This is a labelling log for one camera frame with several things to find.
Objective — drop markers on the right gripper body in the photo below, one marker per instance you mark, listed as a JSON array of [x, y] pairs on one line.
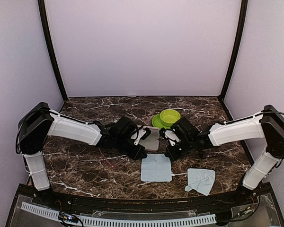
[[186, 146]]

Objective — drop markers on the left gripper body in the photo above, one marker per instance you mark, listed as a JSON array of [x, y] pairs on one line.
[[122, 142]]

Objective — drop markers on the pink glasses case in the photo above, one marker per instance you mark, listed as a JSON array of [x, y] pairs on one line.
[[151, 143]]

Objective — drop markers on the blue cleaning cloth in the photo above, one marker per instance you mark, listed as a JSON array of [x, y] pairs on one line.
[[156, 168], [200, 180]]

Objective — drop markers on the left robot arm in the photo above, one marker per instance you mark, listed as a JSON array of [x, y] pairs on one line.
[[42, 122]]

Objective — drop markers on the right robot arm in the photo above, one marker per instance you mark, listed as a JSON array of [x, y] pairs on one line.
[[268, 124]]

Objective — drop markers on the pink sunglasses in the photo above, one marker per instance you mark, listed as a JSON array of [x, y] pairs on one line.
[[114, 162]]

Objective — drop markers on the black sunglasses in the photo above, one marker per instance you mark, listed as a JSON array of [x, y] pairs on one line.
[[211, 152]]

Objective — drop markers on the green bowl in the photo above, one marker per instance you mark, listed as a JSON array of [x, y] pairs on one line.
[[169, 117]]

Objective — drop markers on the green plate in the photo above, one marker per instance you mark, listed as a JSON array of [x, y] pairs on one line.
[[156, 122]]

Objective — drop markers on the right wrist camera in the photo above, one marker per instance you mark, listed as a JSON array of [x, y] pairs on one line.
[[169, 135]]

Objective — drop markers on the white slotted cable duct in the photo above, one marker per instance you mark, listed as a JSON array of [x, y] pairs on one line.
[[90, 221]]

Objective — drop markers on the black table front rail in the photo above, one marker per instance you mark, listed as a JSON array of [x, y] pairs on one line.
[[218, 203]]

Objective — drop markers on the right black frame post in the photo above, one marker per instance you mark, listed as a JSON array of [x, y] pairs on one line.
[[235, 50]]

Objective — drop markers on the black frame post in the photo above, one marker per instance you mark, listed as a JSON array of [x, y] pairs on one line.
[[235, 50], [50, 48]]

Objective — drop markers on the left black frame post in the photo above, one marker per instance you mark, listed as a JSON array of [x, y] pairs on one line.
[[50, 48]]

